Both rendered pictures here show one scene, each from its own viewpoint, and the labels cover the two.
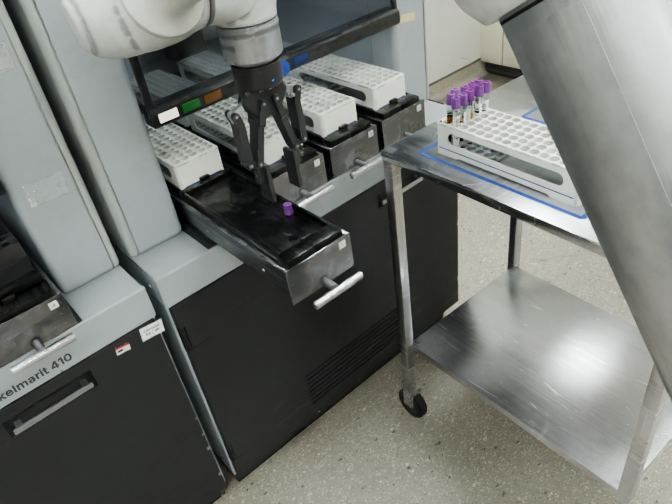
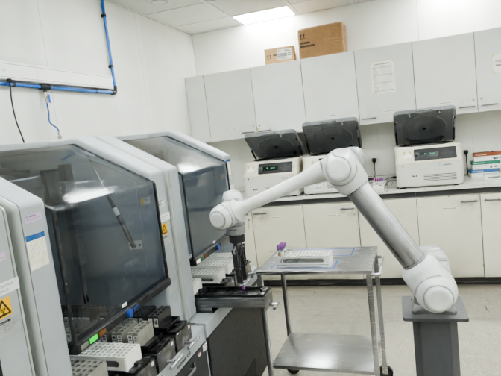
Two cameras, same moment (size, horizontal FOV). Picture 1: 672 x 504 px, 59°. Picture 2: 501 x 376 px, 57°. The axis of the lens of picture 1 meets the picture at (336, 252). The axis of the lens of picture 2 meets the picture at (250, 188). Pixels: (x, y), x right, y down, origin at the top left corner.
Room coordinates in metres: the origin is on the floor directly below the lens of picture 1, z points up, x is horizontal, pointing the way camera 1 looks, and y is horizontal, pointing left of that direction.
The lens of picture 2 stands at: (-0.92, 1.29, 1.55)
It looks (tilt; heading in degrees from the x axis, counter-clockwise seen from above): 7 degrees down; 324
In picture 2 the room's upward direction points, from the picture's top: 7 degrees counter-clockwise
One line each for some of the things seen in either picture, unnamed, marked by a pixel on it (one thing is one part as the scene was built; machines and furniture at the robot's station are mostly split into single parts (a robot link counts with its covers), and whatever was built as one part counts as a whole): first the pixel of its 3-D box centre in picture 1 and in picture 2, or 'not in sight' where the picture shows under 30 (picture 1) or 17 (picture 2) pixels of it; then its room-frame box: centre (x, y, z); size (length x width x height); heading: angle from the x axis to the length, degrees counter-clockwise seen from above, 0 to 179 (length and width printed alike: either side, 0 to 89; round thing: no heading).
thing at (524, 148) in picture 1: (519, 149); (303, 259); (0.90, -0.34, 0.85); 0.30 x 0.10 x 0.06; 34
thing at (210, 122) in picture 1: (242, 130); (196, 277); (1.20, 0.16, 0.83); 0.30 x 0.10 x 0.06; 36
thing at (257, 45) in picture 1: (250, 39); (235, 228); (0.89, 0.07, 1.11); 0.09 x 0.09 x 0.06
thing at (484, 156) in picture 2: not in sight; (487, 154); (1.22, -3.03, 1.10); 0.24 x 0.13 x 0.10; 34
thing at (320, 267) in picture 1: (216, 199); (205, 298); (1.02, 0.21, 0.78); 0.73 x 0.14 x 0.09; 36
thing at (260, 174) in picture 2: not in sight; (276, 162); (2.73, -1.76, 1.22); 0.62 x 0.56 x 0.64; 124
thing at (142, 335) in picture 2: not in sight; (143, 334); (0.70, 0.67, 0.85); 0.12 x 0.02 x 0.06; 127
